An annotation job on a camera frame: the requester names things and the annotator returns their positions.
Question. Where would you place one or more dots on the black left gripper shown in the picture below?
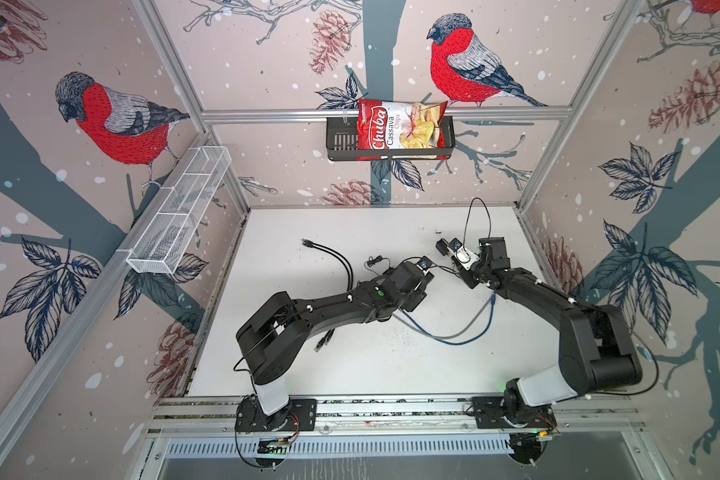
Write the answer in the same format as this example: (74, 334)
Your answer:
(417, 292)

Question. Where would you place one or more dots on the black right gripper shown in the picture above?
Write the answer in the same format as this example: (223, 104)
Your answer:
(469, 281)

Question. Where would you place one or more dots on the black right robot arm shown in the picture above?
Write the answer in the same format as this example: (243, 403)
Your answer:
(596, 351)

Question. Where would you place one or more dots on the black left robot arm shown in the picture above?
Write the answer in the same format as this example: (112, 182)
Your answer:
(274, 335)

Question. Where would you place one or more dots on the red cassava chips bag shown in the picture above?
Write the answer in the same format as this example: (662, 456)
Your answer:
(385, 125)

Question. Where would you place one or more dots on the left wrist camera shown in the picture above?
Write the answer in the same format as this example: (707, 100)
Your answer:
(424, 264)

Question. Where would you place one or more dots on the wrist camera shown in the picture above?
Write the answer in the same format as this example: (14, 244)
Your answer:
(424, 264)
(492, 248)

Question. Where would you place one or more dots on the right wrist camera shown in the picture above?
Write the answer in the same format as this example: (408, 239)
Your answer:
(492, 248)

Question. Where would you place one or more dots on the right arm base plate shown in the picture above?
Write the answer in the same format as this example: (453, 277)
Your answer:
(494, 412)

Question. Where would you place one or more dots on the black wall basket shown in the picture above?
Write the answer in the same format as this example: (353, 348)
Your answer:
(342, 144)

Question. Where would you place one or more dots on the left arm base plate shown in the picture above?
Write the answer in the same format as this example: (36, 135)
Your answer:
(297, 415)

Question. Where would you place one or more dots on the aluminium mounting rail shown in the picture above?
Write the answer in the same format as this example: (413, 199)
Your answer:
(387, 414)

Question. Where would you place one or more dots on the white wire mesh shelf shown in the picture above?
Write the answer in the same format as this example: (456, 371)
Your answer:
(170, 230)

